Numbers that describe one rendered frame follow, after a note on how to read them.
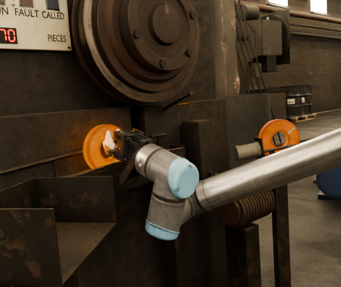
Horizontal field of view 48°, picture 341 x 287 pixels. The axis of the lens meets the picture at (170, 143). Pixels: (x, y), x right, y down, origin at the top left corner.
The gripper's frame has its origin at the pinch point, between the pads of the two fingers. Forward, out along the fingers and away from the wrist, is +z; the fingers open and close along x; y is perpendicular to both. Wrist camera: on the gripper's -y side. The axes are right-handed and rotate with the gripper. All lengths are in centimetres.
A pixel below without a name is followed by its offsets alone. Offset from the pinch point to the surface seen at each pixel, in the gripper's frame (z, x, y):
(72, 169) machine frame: 3.4, 9.7, -8.6
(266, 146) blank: -20, -58, -3
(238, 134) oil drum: 129, -241, -69
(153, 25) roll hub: -3.4, -11.9, 36.4
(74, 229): -27.1, 25.4, -8.4
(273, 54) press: 419, -717, -29
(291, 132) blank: -25, -66, 2
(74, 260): -40, 33, -6
